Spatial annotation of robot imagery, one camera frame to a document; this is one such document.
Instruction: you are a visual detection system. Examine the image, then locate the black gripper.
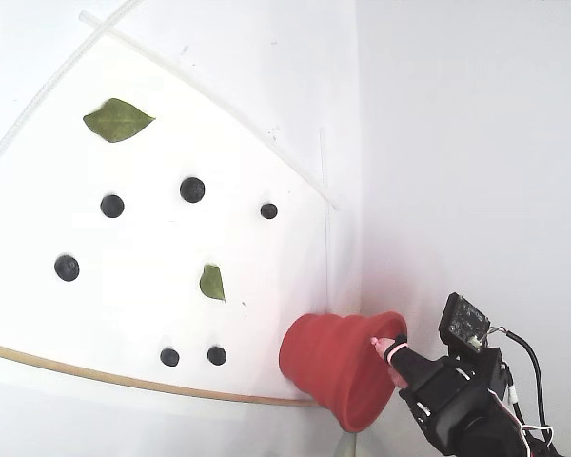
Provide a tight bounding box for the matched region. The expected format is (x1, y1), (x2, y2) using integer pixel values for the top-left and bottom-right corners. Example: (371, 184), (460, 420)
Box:
(370, 334), (510, 444)

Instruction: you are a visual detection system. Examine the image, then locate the green leaf with stem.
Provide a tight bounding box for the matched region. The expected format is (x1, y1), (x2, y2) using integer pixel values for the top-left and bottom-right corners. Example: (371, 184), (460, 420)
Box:
(199, 263), (228, 306)

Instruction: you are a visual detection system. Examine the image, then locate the broad green leaf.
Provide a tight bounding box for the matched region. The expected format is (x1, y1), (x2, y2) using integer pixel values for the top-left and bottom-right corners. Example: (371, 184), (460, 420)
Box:
(82, 96), (157, 144)

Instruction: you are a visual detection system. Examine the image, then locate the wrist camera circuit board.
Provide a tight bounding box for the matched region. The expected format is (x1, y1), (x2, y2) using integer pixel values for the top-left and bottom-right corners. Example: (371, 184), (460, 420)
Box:
(438, 292), (491, 354)

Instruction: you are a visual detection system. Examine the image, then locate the clear plastic tube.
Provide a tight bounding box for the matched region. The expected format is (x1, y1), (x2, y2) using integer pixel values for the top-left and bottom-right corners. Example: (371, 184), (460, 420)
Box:
(0, 0), (143, 173)

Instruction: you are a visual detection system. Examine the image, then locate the white paper sheet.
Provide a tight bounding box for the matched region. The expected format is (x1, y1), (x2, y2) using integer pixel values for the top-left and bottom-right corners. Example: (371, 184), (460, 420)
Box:
(0, 28), (348, 423)

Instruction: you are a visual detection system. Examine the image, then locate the red collapsible silicone cup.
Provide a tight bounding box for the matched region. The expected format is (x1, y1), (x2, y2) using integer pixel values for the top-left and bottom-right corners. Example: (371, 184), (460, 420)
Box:
(278, 311), (408, 433)

